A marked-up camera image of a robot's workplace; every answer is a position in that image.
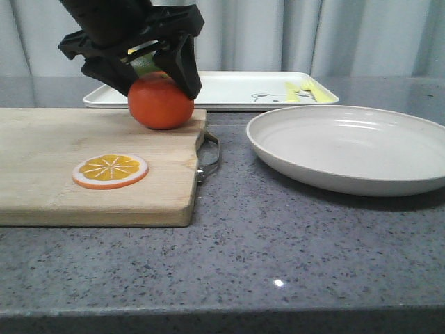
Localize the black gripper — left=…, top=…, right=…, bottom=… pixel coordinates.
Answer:
left=58, top=4, right=204, bottom=100

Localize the orange mandarin fruit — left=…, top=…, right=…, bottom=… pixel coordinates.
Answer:
left=127, top=72, right=194, bottom=130

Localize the beige round plate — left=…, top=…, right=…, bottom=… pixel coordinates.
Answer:
left=246, top=105, right=444, bottom=197

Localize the dark robot arm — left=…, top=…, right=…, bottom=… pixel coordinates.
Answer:
left=58, top=1, right=204, bottom=99

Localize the white rectangular tray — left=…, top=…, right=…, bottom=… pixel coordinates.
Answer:
left=82, top=71, right=340, bottom=112

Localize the green lime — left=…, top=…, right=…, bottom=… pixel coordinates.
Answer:
left=130, top=53, right=161, bottom=77

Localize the orange slice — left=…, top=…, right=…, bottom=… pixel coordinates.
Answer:
left=72, top=153, right=149, bottom=190

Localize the wooden cutting board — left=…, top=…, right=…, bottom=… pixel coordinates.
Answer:
left=1, top=108, right=207, bottom=227

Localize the yellow plastic knife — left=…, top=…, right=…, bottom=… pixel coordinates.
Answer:
left=284, top=81, right=300, bottom=102

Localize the yellow plastic fork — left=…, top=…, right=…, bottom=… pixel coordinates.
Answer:
left=301, top=80, right=339, bottom=103

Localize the grey curtain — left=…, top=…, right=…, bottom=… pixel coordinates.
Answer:
left=1, top=1, right=444, bottom=77

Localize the metal cutting board handle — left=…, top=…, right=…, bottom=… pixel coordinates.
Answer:
left=196, top=130, right=221, bottom=184

